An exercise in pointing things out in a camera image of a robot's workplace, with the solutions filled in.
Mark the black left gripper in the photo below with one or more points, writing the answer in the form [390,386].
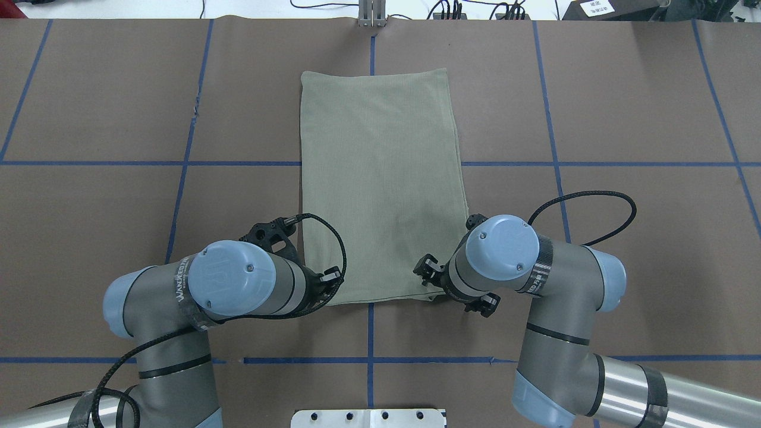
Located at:
[313,290]

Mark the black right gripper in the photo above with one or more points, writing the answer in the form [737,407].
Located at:
[429,266]

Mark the olive green long-sleeve shirt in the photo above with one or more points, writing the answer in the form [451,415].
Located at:
[380,162]

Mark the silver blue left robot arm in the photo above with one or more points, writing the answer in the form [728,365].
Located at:
[168,379]

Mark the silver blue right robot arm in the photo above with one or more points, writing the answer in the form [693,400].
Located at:
[558,377]

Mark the black box with label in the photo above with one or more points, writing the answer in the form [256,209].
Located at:
[610,10]

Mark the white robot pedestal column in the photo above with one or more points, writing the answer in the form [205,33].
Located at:
[390,417]

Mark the aluminium frame post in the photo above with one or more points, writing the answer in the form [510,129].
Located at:
[372,13]

